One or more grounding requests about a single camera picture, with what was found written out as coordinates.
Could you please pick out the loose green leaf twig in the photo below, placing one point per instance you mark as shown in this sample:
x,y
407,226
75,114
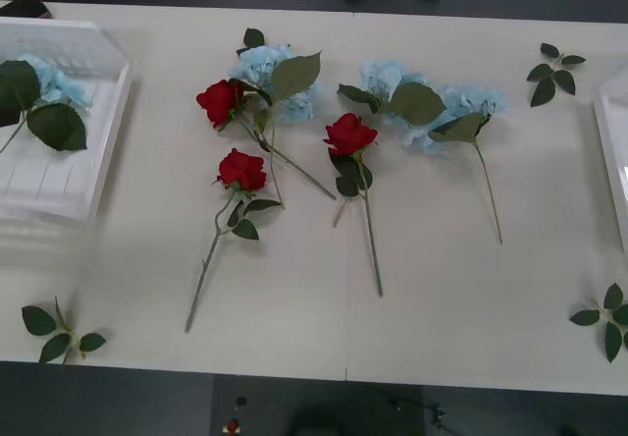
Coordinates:
x,y
613,340
544,90
36,320

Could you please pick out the red artificial rose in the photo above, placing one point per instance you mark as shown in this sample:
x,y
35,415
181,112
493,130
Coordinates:
x,y
348,134
240,171
218,99

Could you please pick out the shallow white box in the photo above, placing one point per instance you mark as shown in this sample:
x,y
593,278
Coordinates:
x,y
613,161
59,180

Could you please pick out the red round button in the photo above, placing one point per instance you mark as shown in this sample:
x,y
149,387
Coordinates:
x,y
233,426

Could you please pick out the pale blue artificial flower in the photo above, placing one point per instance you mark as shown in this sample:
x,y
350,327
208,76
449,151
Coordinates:
x,y
56,126
255,68
461,129
417,104

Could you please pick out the dark flat object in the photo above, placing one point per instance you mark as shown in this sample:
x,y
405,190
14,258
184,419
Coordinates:
x,y
24,8

